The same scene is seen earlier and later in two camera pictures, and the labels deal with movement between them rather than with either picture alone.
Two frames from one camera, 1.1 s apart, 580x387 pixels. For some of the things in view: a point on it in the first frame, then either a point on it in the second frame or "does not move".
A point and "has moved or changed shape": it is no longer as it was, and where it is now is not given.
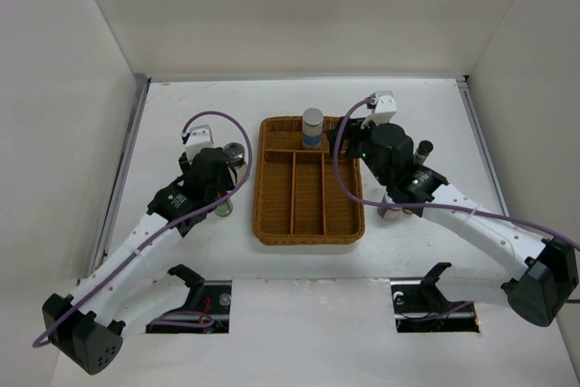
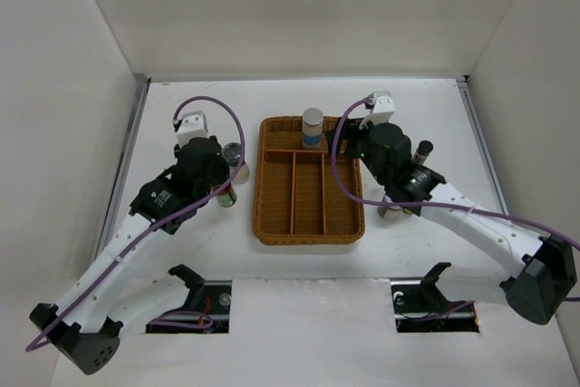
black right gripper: x=352 y=130 does not move
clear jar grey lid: x=236 y=153 does not move
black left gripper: x=226 y=186 does not move
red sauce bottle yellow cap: x=224 y=208 has moved or changed shape
